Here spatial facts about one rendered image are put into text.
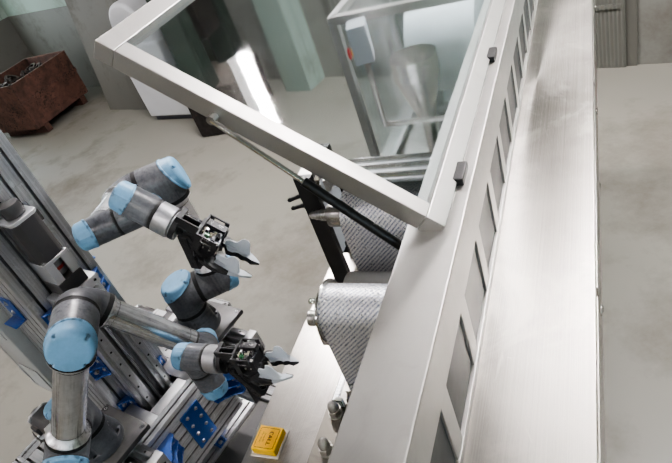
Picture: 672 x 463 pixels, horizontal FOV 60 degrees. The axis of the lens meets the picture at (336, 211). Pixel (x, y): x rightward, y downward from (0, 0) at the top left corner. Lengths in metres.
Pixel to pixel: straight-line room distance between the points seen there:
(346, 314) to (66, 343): 0.67
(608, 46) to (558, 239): 3.72
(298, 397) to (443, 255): 0.99
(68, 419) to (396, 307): 1.17
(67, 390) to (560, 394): 1.20
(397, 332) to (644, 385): 2.04
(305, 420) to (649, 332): 1.69
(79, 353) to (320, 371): 0.65
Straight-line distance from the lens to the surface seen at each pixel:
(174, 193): 1.86
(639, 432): 2.58
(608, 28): 4.72
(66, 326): 1.54
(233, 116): 0.84
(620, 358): 2.77
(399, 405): 0.66
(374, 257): 1.47
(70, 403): 1.71
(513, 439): 0.87
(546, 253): 1.10
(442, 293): 0.75
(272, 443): 1.63
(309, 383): 1.73
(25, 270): 1.95
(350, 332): 1.31
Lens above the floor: 2.18
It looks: 34 degrees down
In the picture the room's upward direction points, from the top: 21 degrees counter-clockwise
